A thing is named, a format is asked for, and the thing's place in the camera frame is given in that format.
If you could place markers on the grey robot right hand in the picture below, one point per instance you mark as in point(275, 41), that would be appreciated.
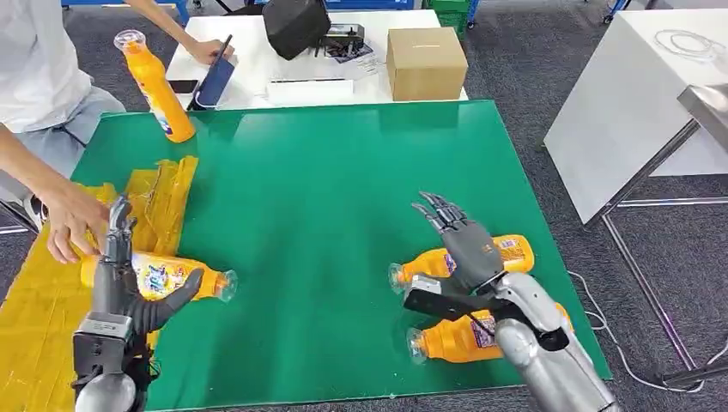
point(472, 256)

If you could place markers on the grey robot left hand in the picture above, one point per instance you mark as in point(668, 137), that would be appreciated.
point(114, 284)

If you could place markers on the person's left hand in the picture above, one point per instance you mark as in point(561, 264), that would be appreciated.
point(210, 51)

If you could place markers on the person's right hand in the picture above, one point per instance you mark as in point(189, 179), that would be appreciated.
point(77, 227)

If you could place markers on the blue tablet case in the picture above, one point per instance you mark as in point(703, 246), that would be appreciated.
point(215, 82)

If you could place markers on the orange drink bottle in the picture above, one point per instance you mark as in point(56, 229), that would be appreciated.
point(449, 341)
point(153, 85)
point(156, 273)
point(421, 267)

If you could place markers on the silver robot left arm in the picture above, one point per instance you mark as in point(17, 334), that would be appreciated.
point(105, 395)

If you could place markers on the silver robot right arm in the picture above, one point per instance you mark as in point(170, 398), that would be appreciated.
point(552, 369)

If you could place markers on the small white table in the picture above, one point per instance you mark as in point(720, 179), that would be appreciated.
point(250, 62)

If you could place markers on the black phone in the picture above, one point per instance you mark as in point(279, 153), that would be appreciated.
point(183, 86)

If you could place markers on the black bag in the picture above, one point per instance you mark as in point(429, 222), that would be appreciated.
point(296, 25)

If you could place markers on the white flat box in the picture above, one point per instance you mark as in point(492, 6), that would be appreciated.
point(310, 92)

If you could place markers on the black remote controller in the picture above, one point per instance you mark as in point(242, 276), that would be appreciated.
point(344, 40)

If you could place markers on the green table mat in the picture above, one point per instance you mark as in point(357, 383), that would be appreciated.
point(318, 227)

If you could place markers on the printed paper sheet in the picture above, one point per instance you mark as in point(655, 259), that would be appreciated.
point(370, 65)

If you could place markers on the person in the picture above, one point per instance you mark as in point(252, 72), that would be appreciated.
point(34, 57)

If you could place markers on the brown cardboard box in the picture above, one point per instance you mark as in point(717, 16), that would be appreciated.
point(426, 65)

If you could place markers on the large white table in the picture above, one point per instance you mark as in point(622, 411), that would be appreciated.
point(620, 113)

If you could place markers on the green plastic crate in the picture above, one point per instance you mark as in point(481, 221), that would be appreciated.
point(452, 14)

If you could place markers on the steel bench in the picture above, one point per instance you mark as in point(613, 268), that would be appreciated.
point(708, 111)

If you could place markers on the blue metal frame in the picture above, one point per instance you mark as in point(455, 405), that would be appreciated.
point(179, 8)

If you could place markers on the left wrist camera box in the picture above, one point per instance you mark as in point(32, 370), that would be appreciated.
point(102, 341)

